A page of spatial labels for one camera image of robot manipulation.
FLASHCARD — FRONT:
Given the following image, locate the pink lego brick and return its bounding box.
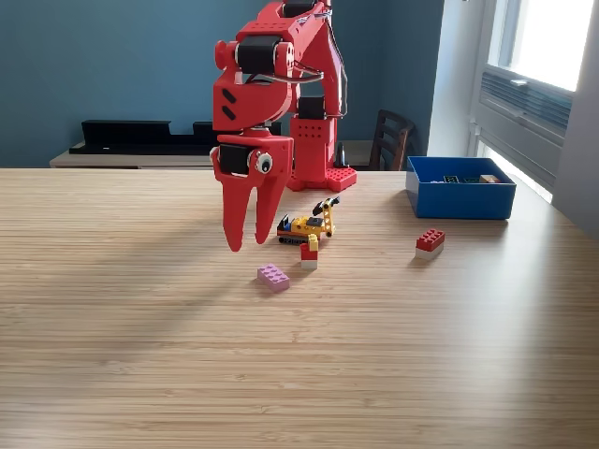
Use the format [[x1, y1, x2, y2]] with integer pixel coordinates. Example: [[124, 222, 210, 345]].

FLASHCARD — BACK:
[[256, 264, 291, 294]]

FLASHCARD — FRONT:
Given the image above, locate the bright window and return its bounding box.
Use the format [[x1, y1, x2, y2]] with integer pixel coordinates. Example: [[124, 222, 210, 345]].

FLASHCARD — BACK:
[[486, 0, 599, 94]]

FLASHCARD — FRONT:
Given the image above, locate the black wall shelf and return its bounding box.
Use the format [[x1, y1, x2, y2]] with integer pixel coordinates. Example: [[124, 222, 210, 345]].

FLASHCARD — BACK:
[[68, 119, 283, 157]]

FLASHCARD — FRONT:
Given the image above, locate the pale wooden sideboard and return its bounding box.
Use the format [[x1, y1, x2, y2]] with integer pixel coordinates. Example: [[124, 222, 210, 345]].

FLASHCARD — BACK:
[[49, 139, 375, 171]]

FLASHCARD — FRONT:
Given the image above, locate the yellow red white brick stack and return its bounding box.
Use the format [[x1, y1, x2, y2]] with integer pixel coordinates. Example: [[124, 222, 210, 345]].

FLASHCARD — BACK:
[[299, 233, 320, 270]]

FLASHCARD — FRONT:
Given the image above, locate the grey window vent unit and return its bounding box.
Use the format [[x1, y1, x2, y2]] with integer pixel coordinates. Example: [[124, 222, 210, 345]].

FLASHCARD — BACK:
[[470, 65, 575, 191]]

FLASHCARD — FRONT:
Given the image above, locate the small yellow toy digger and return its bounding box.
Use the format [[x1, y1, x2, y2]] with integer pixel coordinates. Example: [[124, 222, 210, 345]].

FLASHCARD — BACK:
[[276, 196, 342, 246]]

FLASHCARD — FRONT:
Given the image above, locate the dark wooden chair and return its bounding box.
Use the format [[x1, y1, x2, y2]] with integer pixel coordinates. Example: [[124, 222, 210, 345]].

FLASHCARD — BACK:
[[369, 109, 416, 172]]

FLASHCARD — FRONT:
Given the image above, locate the red on white brick stack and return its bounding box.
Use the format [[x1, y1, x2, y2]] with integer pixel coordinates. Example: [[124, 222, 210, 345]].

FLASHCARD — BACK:
[[415, 227, 446, 261]]

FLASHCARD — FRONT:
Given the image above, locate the blue plastic bin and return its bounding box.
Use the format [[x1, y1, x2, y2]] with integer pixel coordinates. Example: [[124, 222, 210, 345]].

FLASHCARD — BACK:
[[404, 155, 517, 220]]

